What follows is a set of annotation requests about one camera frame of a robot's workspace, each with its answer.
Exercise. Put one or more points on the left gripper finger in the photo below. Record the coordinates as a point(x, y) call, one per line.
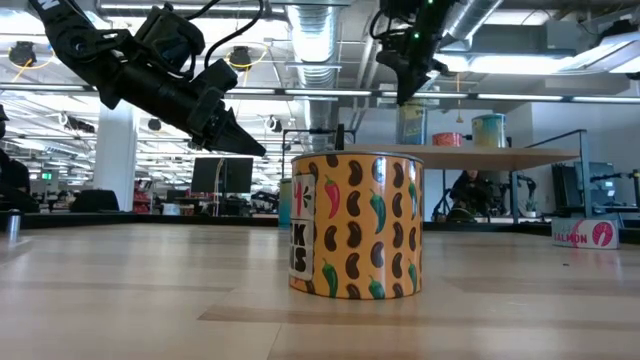
point(240, 140)

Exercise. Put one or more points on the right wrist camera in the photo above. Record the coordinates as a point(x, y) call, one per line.
point(397, 22)

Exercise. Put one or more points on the salmon can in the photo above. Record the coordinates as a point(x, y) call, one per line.
point(585, 232)

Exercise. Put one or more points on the black aluminium table frame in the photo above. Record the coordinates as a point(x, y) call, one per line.
point(150, 220)

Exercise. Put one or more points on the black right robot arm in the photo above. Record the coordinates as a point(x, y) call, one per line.
point(440, 20)

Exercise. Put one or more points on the tall carrots can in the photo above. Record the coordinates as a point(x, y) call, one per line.
point(412, 125)

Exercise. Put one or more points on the small potted plant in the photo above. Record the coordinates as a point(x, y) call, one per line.
point(530, 206)

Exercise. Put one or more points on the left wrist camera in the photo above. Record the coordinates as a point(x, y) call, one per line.
point(170, 35)

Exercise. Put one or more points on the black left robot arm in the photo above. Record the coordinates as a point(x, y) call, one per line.
point(70, 40)

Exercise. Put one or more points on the black ceiling-mounted device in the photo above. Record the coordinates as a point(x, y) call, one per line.
point(22, 52)
point(240, 57)

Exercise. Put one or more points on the black office chair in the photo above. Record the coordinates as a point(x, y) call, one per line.
point(95, 201)

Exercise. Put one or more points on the silver metal cylinder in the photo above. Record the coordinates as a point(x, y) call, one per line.
point(12, 225)

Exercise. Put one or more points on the silver ventilation duct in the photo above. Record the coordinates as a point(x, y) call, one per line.
point(312, 50)

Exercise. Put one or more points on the person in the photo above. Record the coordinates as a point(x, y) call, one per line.
point(470, 192)
point(12, 175)

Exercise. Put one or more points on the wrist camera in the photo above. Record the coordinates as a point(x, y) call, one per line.
point(397, 22)
point(170, 35)

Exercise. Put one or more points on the black computer monitor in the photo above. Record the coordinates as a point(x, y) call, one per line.
point(206, 175)
point(238, 175)

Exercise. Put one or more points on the wooden shelf black metal frame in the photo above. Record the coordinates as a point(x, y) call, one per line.
point(475, 157)

